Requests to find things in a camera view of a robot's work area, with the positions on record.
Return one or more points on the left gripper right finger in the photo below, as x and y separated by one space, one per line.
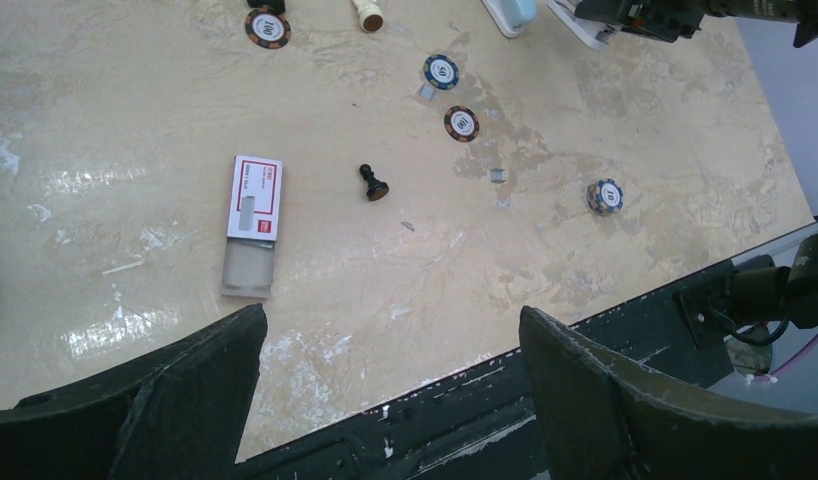
603 415

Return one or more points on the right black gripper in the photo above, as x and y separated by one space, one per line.
669 20

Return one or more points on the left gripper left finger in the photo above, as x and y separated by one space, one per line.
177 412

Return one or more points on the light blue white stapler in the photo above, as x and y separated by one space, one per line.
511 16

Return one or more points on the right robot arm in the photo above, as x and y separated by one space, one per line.
754 307

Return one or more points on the small staple strip lower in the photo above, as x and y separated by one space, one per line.
497 176

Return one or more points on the small staple strip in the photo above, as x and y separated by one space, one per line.
427 92
497 176

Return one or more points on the small staple strip upper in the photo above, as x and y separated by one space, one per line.
427 92

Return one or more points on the black chess pawn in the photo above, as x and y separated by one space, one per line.
376 189

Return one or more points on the cream chess piece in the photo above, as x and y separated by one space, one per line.
370 15

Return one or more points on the brown poker chip left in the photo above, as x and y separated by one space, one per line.
267 29

